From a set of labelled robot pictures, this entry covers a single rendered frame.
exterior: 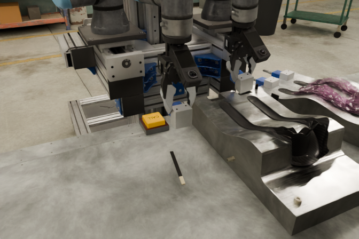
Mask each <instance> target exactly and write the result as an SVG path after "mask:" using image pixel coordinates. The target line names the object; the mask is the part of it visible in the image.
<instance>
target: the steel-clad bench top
mask: <svg viewBox="0 0 359 239"><path fill-rule="evenodd" d="M163 118H164V119H165V121H166V122H167V123H168V125H169V130H167V131H163V132H159V133H155V134H151V135H146V134H145V132H144V131H143V129H142V127H141V126H140V124H139V122H137V123H132V124H128V125H124V126H119V127H115V128H111V129H106V130H102V131H97V132H93V133H88V134H83V135H80V136H75V137H71V138H66V139H61V140H57V141H52V142H47V143H44V144H40V145H35V146H30V147H26V148H22V149H17V150H12V151H9V152H4V153H0V239H359V206H357V207H355V208H353V209H351V210H348V211H346V212H344V213H342V214H339V215H337V216H335V217H333V218H331V219H328V220H326V221H324V222H321V223H320V224H317V225H315V226H312V227H310V228H308V229H306V230H304V231H301V232H299V233H297V234H295V235H292V236H291V235H290V234H289V233H288V232H287V231H286V229H285V228H284V227H283V226H282V225H281V224H280V223H279V222H278V220H277V219H276V218H275V217H274V216H273V215H272V214H271V213H270V211H269V210H268V209H267V208H266V207H265V206H264V205H263V204H262V202H261V201H260V200H259V199H258V198H257V197H256V196H255V195H254V193H253V192H252V191H251V190H250V189H249V188H248V187H247V186H246V184H245V183H244V182H243V181H242V180H241V179H240V178H239V177H238V176H237V174H236V173H235V172H234V171H233V169H232V168H231V167H229V165H228V164H227V163H226V162H225V160H224V159H223V158H222V157H221V156H220V155H219V154H218V153H217V151H216V150H215V149H214V148H213V147H212V146H211V145H210V144H209V142H208V141H207V140H206V139H205V138H204V137H203V136H202V135H201V133H200V132H199V131H198V130H197V129H196V128H195V127H194V126H193V124H192V125H191V126H187V127H184V128H180V129H175V128H174V127H173V126H172V124H171V123H170V116H169V115H168V116H164V117H163ZM171 151H173V152H174V155H175V157H176V160H177V163H178V166H179V168H180V171H181V173H182V176H183V179H184V181H185V185H182V184H181V181H180V179H179V176H178V173H177V171H176V168H175V165H174V162H173V159H172V157H171V154H170V152H171Z"/></svg>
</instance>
